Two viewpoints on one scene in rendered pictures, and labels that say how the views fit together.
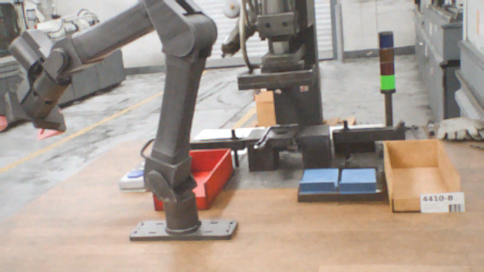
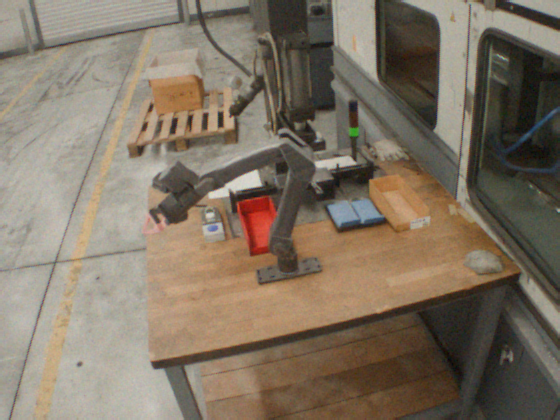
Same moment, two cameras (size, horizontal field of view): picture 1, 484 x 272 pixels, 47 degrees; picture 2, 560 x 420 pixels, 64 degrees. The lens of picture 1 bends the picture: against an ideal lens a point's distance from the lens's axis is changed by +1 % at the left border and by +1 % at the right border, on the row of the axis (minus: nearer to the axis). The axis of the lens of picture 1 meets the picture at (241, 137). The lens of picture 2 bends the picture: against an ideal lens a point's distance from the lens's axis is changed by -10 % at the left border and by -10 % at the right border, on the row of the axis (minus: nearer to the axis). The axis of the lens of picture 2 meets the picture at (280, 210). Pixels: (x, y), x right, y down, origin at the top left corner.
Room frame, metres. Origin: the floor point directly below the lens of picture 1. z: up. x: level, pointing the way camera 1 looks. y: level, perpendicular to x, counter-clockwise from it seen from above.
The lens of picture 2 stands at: (-0.11, 0.58, 1.88)
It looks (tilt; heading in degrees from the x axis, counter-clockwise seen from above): 33 degrees down; 338
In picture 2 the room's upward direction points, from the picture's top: 6 degrees counter-clockwise
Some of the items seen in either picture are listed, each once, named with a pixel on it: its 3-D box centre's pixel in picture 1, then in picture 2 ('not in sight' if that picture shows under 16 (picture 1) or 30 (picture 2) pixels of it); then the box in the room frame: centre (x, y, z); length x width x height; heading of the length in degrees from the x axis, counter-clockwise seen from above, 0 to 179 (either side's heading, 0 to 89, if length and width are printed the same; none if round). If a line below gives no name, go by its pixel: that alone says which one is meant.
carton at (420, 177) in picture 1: (419, 174); (398, 202); (1.07, -0.35, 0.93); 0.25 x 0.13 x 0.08; 167
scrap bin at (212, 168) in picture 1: (196, 177); (260, 224); (1.21, 0.11, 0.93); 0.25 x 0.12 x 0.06; 167
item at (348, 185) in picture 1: (358, 175); (367, 209); (1.09, -0.23, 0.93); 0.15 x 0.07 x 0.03; 166
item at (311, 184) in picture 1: (319, 175); (344, 212); (1.11, -0.16, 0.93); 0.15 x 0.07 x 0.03; 167
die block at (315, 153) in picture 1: (289, 150); (304, 188); (1.33, -0.12, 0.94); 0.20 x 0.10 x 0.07; 77
